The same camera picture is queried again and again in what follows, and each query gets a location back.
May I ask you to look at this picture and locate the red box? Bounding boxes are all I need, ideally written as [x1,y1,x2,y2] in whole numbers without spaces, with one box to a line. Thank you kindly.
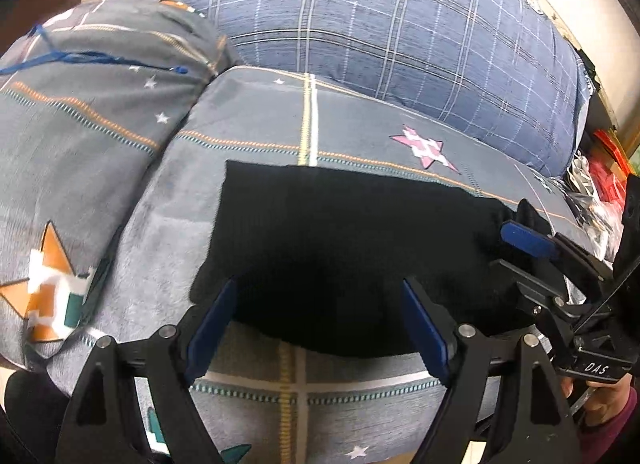
[589,128,632,205]

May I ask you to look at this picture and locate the crumpled plastic bags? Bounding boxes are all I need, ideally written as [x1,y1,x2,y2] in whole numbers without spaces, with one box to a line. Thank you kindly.
[564,151,627,267]

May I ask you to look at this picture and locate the blue plaid pillow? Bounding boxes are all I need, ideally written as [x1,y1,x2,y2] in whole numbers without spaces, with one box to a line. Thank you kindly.
[132,0,597,179]

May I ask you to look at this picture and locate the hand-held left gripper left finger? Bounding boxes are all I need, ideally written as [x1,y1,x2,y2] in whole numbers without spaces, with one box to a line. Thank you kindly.
[54,277,239,464]

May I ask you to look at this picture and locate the dark cloth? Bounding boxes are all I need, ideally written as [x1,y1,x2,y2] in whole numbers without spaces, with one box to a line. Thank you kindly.
[0,372,72,464]

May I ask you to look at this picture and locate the blue cord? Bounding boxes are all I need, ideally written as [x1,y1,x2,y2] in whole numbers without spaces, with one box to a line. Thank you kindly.
[0,25,192,78]

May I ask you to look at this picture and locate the black pants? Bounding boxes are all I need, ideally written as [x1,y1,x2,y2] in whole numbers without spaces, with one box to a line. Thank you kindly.
[189,159,553,360]

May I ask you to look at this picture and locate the person's right forearm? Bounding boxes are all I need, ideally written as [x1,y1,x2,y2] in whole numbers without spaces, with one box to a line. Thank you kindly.
[577,386,640,451]

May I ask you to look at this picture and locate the grey pillow with orange star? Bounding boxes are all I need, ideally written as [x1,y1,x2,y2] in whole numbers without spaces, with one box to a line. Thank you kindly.
[0,0,232,376]

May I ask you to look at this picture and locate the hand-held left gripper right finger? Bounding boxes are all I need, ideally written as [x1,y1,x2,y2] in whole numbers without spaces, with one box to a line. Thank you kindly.
[401,277,584,464]

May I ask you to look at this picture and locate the person's right hand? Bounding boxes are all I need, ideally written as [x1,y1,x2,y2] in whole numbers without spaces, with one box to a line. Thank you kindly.
[560,374,638,418]

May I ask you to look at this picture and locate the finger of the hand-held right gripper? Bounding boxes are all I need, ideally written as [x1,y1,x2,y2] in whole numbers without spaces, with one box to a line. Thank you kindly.
[500,220,614,291]
[490,258,582,321]

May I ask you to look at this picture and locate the grey star-print bed sheet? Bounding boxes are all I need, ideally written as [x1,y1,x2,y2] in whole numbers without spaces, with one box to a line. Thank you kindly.
[45,65,603,464]

